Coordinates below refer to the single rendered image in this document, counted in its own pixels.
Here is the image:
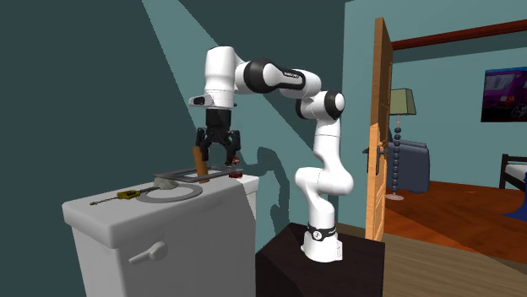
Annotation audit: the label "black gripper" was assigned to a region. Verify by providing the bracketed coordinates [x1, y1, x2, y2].
[194, 108, 242, 167]

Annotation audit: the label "brown cylinder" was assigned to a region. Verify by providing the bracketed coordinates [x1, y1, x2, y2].
[192, 145, 211, 185]

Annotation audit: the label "pale grey lump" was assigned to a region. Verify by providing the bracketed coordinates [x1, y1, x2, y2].
[153, 176, 181, 192]

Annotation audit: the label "white toilet tank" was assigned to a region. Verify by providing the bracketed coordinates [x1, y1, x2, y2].
[61, 172, 261, 297]

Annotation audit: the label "wooden door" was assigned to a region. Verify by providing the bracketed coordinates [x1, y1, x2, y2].
[361, 16, 394, 242]

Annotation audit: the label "dark robot stand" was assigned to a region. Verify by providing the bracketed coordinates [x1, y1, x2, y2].
[255, 222, 386, 297]

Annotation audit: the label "floor lamp with green shade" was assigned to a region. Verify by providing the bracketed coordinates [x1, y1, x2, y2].
[384, 88, 418, 203]

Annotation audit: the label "blue armchair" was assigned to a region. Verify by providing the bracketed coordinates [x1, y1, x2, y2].
[386, 128, 432, 195]

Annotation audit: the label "dark-framed bed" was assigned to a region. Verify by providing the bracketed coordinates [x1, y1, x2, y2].
[498, 154, 527, 192]

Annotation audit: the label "grey rectangular frame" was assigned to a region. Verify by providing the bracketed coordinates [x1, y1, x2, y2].
[154, 165, 244, 185]

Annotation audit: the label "grey flat ring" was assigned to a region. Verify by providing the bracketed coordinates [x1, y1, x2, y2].
[135, 183, 204, 205]

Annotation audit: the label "yellow-handled screwdriver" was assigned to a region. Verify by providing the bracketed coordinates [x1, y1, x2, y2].
[89, 186, 162, 207]

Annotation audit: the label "wall picture of purple vehicle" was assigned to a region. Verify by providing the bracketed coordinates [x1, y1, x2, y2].
[480, 66, 527, 123]

